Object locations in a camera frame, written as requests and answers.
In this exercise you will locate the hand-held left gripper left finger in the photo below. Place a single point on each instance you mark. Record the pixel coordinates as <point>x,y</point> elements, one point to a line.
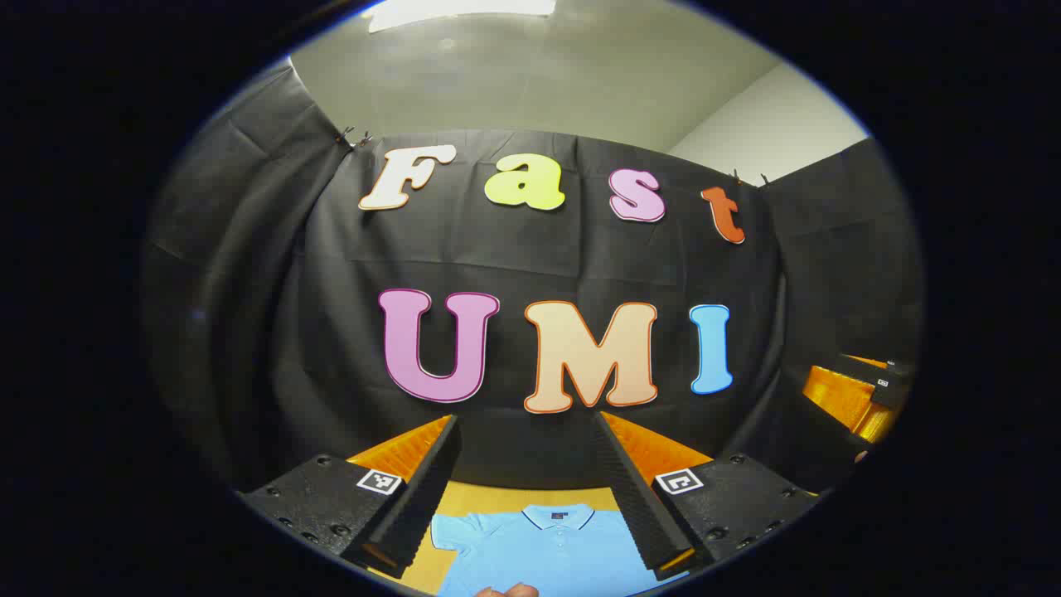
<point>427,489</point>

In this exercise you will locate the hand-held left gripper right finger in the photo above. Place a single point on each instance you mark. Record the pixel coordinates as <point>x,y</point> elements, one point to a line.
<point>630,497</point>

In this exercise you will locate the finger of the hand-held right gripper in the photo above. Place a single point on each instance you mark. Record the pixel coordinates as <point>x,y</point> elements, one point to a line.
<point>841,398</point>

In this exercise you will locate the light blue T-shirt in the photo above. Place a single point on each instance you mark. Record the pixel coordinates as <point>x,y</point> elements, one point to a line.
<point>547,555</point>

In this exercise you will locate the black backdrop cloth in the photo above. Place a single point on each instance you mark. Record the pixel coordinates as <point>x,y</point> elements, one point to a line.
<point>331,332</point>

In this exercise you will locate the ceiling light panel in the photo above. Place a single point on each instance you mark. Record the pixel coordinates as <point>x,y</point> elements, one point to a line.
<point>460,12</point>

